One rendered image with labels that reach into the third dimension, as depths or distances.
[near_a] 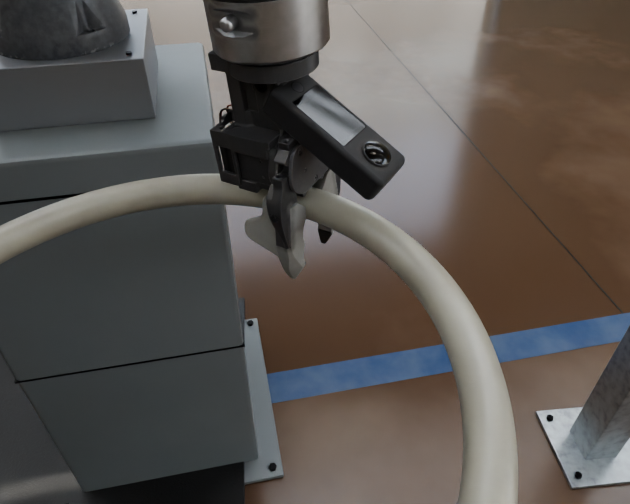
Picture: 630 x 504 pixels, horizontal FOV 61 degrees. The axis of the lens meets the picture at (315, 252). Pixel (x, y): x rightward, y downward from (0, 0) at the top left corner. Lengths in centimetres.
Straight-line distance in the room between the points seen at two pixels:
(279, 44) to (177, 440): 99
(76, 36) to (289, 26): 47
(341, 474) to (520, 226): 117
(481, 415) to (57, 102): 68
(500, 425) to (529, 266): 161
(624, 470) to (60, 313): 126
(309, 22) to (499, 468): 30
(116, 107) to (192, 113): 10
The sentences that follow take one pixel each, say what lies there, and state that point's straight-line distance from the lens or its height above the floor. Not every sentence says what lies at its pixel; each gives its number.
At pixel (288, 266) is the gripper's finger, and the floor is 87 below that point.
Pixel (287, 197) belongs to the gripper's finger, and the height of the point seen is 95.
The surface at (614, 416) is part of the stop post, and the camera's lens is 135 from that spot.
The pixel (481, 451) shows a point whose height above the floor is 93.
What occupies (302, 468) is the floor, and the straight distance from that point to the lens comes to 135.
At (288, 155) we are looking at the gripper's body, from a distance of 43.
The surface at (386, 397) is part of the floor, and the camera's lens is 146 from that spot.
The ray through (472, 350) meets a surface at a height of 93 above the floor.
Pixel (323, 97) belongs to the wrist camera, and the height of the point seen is 102.
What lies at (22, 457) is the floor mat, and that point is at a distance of 151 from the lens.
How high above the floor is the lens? 120
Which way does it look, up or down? 40 degrees down
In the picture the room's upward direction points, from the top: straight up
